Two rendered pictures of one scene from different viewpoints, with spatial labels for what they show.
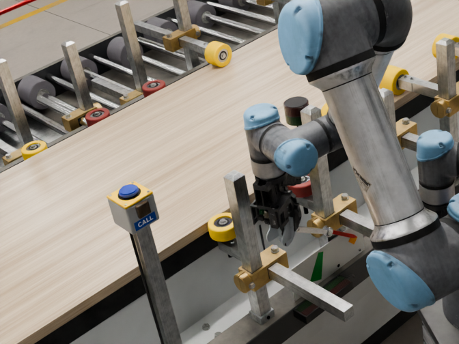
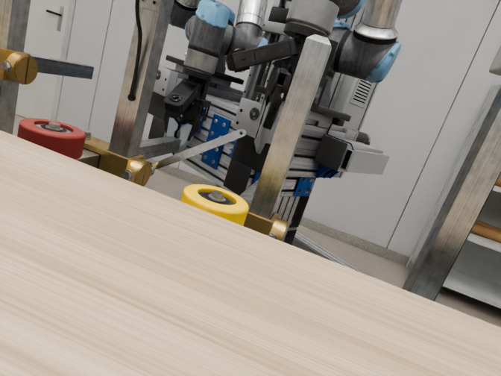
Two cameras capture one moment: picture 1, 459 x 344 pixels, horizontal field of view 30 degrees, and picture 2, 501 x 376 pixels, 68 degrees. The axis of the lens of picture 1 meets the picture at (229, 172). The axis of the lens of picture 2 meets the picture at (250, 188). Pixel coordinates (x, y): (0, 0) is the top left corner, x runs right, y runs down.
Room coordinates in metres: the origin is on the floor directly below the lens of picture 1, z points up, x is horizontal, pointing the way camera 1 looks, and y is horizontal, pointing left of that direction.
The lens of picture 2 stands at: (2.03, 0.35, 1.04)
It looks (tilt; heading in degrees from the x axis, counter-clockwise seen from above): 15 degrees down; 224
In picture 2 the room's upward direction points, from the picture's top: 18 degrees clockwise
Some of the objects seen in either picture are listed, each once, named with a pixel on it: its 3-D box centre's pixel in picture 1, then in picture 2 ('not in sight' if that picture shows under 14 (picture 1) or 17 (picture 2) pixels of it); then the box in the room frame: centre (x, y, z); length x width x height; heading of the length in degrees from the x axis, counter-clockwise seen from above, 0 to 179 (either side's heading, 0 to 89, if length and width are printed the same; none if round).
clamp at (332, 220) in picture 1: (330, 216); (107, 162); (1.77, -0.23, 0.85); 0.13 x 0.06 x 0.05; 125
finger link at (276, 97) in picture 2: not in sight; (274, 101); (1.59, -0.08, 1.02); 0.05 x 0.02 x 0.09; 55
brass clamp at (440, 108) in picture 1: (452, 99); not in sight; (2.05, -0.64, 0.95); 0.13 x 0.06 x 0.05; 125
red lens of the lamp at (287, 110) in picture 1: (296, 106); not in sight; (1.79, -0.19, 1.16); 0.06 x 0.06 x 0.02
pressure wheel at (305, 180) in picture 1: (303, 195); (48, 163); (1.88, -0.18, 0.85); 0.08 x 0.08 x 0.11
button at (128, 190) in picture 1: (128, 192); not in sight; (1.47, 0.21, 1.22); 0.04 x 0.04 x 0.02
